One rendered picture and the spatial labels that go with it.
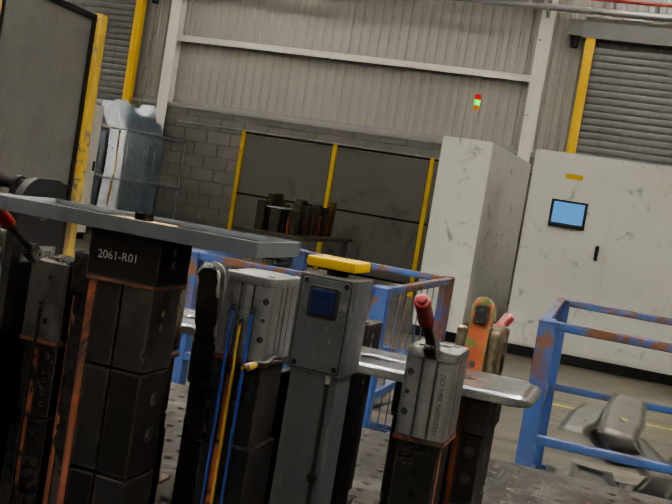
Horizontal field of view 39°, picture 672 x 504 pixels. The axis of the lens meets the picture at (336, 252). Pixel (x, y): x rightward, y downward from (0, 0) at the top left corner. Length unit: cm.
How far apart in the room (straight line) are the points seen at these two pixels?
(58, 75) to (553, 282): 560
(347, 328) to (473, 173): 827
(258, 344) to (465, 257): 806
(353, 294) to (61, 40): 412
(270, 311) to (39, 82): 377
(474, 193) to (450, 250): 61
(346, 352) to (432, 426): 20
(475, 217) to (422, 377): 809
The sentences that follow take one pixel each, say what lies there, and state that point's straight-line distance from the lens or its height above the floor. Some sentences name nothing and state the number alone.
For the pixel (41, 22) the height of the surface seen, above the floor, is 184.
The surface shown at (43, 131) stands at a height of 132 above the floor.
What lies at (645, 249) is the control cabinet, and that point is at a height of 121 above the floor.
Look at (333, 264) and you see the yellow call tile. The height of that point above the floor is 115.
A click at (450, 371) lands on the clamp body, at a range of 120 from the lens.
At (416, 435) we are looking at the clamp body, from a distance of 122.
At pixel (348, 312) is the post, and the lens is 106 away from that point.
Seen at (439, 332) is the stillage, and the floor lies 69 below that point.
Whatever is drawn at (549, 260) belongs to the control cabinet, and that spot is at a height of 96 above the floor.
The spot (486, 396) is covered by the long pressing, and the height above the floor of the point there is 100.
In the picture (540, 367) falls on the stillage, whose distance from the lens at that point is 316.
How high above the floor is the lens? 123
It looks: 3 degrees down
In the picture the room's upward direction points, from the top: 9 degrees clockwise
